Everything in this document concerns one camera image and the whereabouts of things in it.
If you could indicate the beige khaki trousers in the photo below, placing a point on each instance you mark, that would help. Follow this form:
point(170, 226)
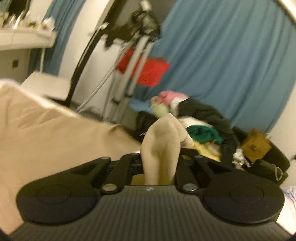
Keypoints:
point(39, 139)

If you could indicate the pile of mixed clothes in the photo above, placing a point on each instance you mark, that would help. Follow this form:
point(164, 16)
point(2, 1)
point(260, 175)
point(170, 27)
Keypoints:
point(212, 133)

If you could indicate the red cloth on tripod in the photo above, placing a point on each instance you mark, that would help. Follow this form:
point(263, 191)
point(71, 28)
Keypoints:
point(152, 72)

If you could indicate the white tripod stand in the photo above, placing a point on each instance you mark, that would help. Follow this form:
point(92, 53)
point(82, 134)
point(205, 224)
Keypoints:
point(145, 29)

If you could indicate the yellow cardboard box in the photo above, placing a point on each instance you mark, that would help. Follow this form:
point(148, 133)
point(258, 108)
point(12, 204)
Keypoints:
point(255, 146)

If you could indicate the blue curtain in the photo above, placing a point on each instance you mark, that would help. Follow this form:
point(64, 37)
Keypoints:
point(65, 14)
point(237, 56)

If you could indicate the black bag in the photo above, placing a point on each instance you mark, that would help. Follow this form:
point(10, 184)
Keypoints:
point(273, 166)

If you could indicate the pastel pink blue bedsheet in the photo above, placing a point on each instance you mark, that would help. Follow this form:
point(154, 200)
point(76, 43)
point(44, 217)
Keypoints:
point(287, 214)

